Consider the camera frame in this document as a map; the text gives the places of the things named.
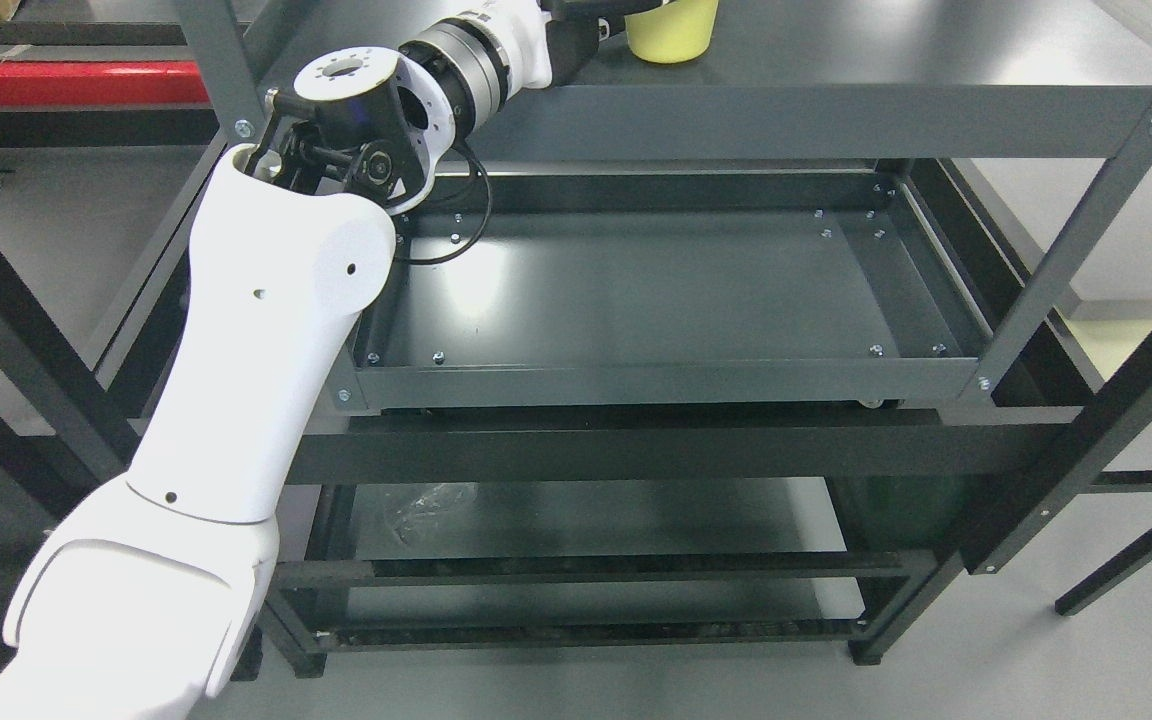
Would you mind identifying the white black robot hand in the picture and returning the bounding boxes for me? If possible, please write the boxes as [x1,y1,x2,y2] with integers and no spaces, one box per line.
[513,0,682,89]

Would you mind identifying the yellow plastic cup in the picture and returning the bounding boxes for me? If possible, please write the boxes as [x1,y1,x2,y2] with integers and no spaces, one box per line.
[626,1,721,65]

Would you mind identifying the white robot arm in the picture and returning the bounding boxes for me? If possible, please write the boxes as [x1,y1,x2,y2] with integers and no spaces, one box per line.
[0,1,561,719]

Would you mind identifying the black metal shelf rack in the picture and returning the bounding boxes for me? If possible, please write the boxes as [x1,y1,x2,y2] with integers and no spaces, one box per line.
[0,1,1152,679]

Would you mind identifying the red metal beam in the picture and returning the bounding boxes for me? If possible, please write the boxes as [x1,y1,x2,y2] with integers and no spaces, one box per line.
[0,60,211,108]

